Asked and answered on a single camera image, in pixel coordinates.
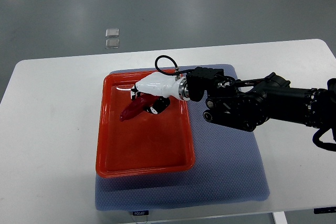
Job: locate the red plastic tray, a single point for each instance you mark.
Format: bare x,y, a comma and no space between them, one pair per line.
145,144

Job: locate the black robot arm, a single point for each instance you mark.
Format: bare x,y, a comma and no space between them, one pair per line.
244,105

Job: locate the black mat label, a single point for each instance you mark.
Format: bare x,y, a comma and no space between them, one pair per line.
140,213

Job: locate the white table leg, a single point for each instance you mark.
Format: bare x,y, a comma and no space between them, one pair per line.
279,217

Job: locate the upper grey floor plate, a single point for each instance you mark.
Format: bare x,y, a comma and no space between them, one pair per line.
112,32

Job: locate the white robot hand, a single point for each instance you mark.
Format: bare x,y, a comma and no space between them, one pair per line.
163,86

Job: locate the red pepper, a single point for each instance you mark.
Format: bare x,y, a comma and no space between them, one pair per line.
137,106

